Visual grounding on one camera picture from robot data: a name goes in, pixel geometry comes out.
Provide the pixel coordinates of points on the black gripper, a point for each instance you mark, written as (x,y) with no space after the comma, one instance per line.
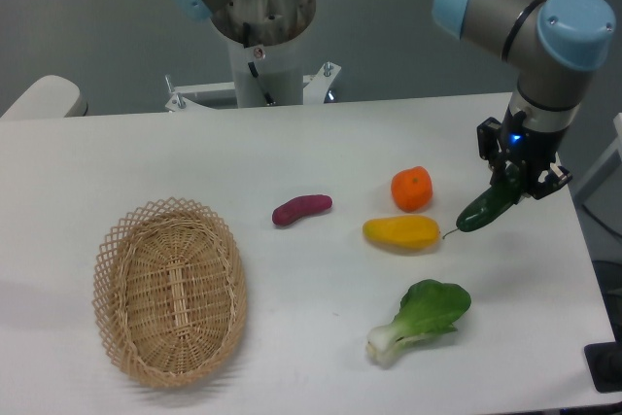
(533,152)

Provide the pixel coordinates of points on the green cucumber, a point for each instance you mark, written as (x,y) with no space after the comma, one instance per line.
(504,192)

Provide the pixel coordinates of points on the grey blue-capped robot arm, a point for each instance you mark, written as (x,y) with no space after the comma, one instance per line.
(556,46)

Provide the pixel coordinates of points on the orange tangerine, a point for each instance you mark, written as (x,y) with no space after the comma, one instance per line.
(411,189)

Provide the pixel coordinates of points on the yellow mango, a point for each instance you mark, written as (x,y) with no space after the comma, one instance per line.
(408,232)

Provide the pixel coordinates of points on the green bok choy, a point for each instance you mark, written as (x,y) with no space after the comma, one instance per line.
(428,309)

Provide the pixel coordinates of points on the black device at table edge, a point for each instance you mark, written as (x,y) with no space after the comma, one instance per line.
(604,362)

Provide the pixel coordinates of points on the purple sweet potato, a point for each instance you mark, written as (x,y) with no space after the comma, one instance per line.
(301,207)

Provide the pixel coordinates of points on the woven wicker basket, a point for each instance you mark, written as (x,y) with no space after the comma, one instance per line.
(169,293)

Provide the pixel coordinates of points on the white chair armrest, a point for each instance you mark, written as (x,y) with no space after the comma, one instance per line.
(51,97)

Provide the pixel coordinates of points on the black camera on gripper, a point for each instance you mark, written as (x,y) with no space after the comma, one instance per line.
(488,138)

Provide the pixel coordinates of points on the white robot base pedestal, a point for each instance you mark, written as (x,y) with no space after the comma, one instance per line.
(262,76)

